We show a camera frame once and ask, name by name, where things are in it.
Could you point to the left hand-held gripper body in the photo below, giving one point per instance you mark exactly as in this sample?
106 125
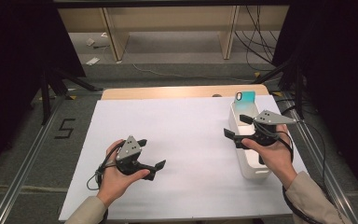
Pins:
130 151

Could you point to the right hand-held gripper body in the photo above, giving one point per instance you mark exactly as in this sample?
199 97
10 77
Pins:
270 119

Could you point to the iridescent phone case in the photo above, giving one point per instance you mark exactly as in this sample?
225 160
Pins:
245 102

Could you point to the white plastic bin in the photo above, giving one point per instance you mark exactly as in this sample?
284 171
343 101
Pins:
248 168

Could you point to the person's left hand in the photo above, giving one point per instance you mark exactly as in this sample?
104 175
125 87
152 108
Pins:
116 182

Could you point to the person's right hand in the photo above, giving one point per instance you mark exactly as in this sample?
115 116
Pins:
275 158

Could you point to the yellow tape piece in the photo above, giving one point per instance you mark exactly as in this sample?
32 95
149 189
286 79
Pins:
277 93
257 74
72 97

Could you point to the white foam board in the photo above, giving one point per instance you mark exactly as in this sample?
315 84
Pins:
180 140

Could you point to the dark table grommet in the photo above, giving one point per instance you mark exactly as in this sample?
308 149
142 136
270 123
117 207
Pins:
216 95

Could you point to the black metal stand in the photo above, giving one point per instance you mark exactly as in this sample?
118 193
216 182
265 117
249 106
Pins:
51 90
292 77

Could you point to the dark curtain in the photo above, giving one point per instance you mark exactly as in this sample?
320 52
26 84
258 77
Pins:
9 62
345 77

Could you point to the white paper scrap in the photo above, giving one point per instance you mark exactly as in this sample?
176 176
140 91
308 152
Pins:
93 61
90 42

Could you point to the light wooden shelf unit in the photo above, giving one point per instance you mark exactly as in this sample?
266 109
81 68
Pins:
174 21

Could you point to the aluminium floor rail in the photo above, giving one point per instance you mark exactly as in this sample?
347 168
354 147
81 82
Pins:
320 161
28 158

